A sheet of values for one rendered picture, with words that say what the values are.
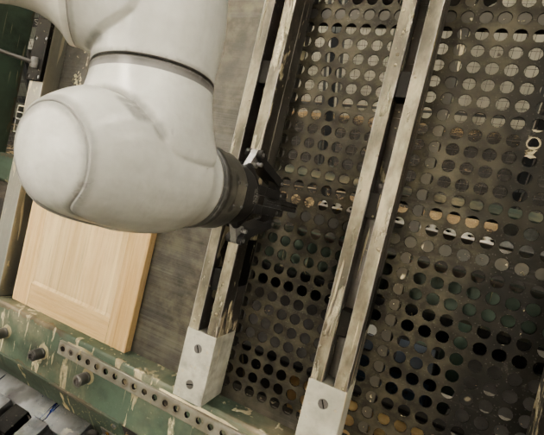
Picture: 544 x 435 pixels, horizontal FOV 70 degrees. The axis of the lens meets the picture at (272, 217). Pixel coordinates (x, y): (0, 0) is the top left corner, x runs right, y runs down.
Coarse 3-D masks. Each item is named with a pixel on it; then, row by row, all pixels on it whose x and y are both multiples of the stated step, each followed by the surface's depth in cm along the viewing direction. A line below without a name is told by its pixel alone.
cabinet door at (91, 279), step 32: (32, 224) 94; (64, 224) 91; (32, 256) 94; (64, 256) 90; (96, 256) 86; (128, 256) 82; (32, 288) 93; (64, 288) 90; (96, 288) 86; (128, 288) 82; (64, 320) 89; (96, 320) 85; (128, 320) 81
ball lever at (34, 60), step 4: (0, 48) 88; (0, 52) 88; (4, 52) 89; (8, 52) 89; (12, 56) 90; (16, 56) 90; (20, 56) 90; (24, 60) 91; (28, 60) 91; (32, 60) 92; (36, 60) 92; (32, 64) 92; (36, 64) 92; (36, 68) 92
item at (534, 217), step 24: (288, 168) 192; (408, 192) 169; (528, 216) 152; (264, 264) 139; (288, 288) 135; (408, 312) 119; (480, 336) 111; (504, 336) 109; (240, 360) 91; (288, 360) 87; (360, 360) 132; (240, 384) 94; (264, 384) 94; (432, 384) 119; (408, 408) 77; (456, 432) 73
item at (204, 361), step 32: (288, 0) 65; (288, 32) 65; (256, 64) 67; (288, 64) 68; (256, 96) 68; (288, 96) 71; (256, 128) 66; (224, 256) 71; (224, 288) 67; (192, 320) 69; (224, 320) 68; (192, 352) 69; (224, 352) 71; (192, 384) 68
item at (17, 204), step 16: (64, 48) 96; (48, 64) 93; (32, 80) 94; (48, 80) 94; (32, 96) 94; (16, 176) 95; (16, 192) 94; (16, 208) 94; (0, 224) 96; (16, 224) 95; (0, 240) 96; (16, 240) 96; (0, 256) 95; (16, 256) 97; (0, 272) 95; (16, 272) 98; (0, 288) 95
